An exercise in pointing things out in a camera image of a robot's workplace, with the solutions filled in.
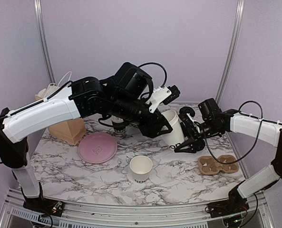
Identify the white paper cup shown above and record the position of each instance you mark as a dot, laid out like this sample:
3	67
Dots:
176	137
141	167

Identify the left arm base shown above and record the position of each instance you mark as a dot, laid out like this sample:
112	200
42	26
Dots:
44	205

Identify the pink plate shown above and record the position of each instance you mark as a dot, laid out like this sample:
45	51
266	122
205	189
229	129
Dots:
97	148

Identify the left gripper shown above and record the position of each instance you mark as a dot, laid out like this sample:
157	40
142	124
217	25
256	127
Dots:
152	128

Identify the cardboard cup carrier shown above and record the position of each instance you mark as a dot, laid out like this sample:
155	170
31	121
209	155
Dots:
209	166

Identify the black cup holding straws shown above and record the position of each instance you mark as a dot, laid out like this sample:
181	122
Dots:
119	125

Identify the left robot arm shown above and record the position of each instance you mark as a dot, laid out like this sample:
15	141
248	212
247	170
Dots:
129	94

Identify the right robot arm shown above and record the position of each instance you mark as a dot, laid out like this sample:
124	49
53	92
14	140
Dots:
217	122

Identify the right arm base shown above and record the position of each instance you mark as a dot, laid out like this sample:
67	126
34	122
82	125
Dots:
226	209

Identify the brown paper bag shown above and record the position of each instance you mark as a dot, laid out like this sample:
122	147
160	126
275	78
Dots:
71	131

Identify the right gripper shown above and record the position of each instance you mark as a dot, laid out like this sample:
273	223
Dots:
195	139

